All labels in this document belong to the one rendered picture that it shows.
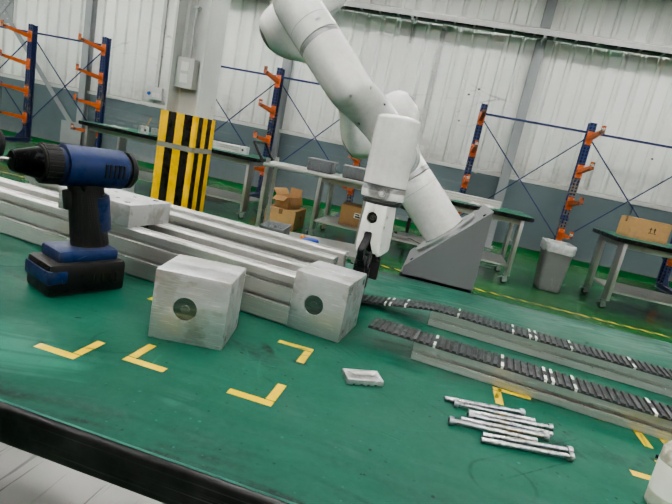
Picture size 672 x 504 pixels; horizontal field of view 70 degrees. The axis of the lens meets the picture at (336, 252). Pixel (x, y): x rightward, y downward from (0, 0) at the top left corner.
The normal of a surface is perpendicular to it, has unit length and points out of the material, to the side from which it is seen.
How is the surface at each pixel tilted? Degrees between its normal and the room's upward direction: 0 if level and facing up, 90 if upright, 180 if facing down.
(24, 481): 0
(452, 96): 90
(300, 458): 0
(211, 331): 90
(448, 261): 90
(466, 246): 90
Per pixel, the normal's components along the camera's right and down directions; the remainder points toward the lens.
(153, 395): 0.20, -0.96
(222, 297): -0.03, 0.20
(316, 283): -0.32, 0.14
